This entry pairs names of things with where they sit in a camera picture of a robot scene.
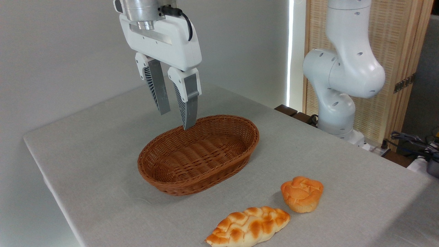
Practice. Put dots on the round muffin-shaped bread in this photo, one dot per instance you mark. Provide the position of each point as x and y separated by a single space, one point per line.
301 193

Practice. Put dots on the wooden slatted screen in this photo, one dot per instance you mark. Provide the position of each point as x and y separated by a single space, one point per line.
398 37

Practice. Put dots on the dark metal screen hinge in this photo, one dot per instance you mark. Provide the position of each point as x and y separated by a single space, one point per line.
404 83

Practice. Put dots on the brown oval wicker basket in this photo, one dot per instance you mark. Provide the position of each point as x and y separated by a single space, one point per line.
199 156

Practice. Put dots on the long braided bread loaf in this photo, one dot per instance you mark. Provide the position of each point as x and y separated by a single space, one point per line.
248 226

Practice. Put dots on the grey tablecloth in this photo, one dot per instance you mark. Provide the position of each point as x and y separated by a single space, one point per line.
103 154

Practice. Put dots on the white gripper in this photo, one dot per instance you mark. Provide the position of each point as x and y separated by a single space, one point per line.
171 48

